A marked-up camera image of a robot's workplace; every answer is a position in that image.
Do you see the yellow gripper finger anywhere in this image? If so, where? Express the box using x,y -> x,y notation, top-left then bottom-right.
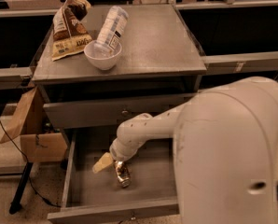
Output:
92,152 -> 114,174

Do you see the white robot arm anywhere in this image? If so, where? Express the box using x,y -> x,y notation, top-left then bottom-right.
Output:
92,77 -> 278,224

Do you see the open grey middle drawer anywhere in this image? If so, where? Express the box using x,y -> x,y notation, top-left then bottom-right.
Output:
48,125 -> 178,224

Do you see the round top drawer knob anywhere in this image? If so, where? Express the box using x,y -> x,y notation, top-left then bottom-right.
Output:
121,109 -> 130,117

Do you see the grey drawer cabinet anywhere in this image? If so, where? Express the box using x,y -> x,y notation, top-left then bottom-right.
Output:
31,4 -> 208,138

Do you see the cardboard box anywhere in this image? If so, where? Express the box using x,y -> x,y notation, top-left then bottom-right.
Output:
0,88 -> 67,162

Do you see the black stand leg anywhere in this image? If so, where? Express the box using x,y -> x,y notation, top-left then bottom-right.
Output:
9,162 -> 33,215

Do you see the white bowl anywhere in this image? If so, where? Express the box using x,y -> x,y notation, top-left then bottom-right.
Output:
84,41 -> 122,70

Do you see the brown chip bag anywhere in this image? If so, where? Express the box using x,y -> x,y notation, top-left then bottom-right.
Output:
51,0 -> 92,61

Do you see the clear plastic water bottle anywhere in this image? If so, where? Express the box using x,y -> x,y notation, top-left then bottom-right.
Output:
94,6 -> 129,57

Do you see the black cable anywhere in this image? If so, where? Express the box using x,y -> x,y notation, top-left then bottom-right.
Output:
0,105 -> 62,209

